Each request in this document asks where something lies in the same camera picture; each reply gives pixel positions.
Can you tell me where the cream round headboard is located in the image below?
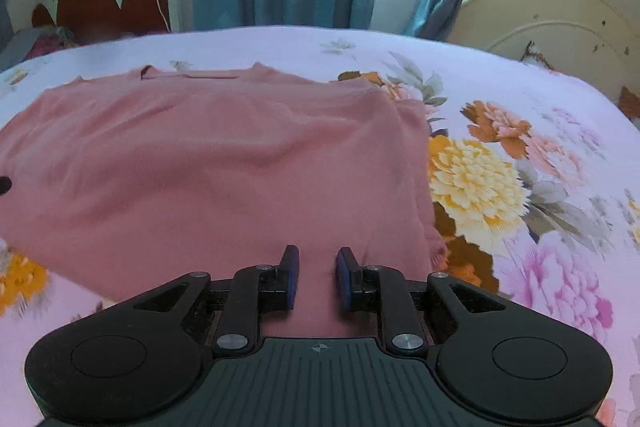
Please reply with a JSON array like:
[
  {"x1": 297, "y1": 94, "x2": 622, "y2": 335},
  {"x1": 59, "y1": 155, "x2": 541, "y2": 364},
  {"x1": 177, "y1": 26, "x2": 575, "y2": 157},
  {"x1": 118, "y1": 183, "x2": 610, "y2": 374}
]
[{"x1": 448, "y1": 0, "x2": 639, "y2": 102}]

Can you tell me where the pink garment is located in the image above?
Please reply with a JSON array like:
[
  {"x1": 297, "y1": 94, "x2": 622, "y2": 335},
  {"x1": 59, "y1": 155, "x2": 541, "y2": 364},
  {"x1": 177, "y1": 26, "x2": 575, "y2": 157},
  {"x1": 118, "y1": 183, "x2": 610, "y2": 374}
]
[{"x1": 1, "y1": 65, "x2": 445, "y2": 337}]

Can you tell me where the pile of clothes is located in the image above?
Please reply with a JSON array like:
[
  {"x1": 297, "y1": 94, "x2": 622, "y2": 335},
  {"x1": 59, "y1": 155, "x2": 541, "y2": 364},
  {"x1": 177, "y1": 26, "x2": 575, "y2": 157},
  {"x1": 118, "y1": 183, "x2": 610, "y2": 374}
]
[{"x1": 0, "y1": 26, "x2": 78, "y2": 72}]

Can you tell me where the red heart-shaped headboard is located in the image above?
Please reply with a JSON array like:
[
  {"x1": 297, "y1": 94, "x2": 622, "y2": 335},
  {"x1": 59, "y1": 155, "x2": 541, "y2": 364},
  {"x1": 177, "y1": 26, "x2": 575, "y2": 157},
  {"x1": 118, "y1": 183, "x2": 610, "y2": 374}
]
[{"x1": 30, "y1": 0, "x2": 182, "y2": 42}]

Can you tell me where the floral pink bedsheet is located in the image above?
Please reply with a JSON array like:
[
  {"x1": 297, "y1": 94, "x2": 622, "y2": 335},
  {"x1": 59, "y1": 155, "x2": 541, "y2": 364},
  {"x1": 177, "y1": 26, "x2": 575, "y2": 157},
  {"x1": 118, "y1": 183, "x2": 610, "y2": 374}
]
[{"x1": 1, "y1": 26, "x2": 639, "y2": 426}]

